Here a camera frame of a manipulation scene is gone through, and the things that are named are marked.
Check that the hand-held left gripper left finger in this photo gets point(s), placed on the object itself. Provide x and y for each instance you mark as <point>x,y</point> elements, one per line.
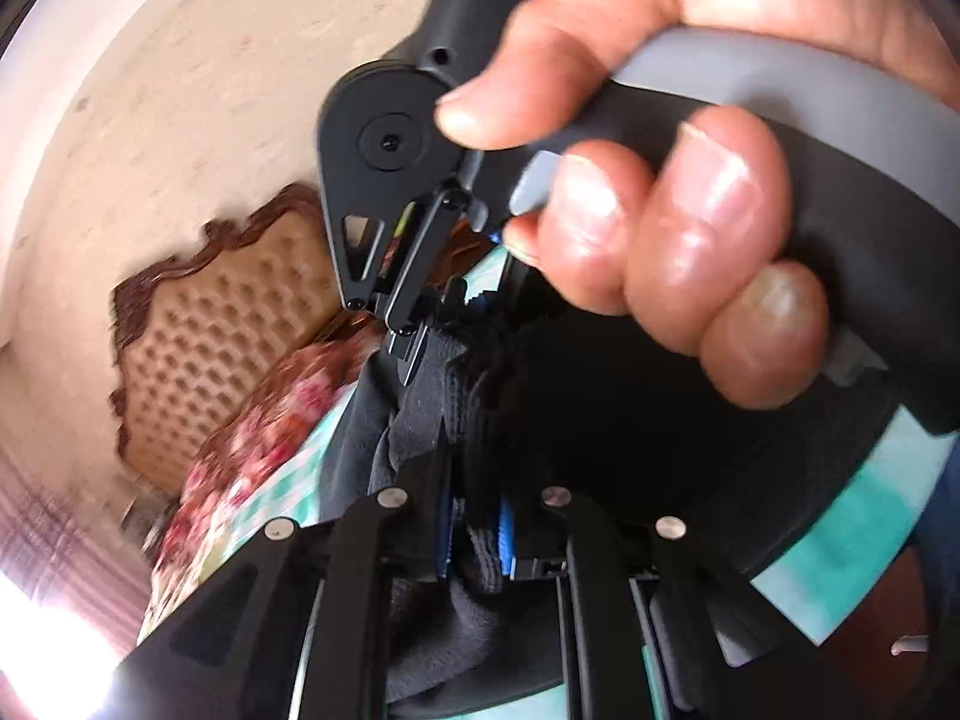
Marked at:
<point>360,585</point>

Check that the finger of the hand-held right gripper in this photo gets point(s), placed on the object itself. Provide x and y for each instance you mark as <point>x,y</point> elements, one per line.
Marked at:
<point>412,262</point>

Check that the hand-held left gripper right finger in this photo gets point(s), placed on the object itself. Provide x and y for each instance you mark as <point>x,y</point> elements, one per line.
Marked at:
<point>577,585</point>

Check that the black pants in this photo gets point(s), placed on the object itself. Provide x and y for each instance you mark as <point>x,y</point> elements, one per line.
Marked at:
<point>600,405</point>

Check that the person's right hand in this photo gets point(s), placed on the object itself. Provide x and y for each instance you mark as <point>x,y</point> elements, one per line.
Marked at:
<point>712,240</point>

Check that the floral quilt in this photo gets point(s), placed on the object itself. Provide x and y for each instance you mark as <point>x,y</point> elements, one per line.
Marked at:
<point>247,442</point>

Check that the tufted leather carved headboard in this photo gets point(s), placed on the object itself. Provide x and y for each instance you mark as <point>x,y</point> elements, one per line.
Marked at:
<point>210,330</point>

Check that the teal white checked cloth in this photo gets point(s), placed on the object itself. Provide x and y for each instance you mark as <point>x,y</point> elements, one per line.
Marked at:
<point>862,510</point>

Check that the pink striped curtain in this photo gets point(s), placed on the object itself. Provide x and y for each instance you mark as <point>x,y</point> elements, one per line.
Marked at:
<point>45,525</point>

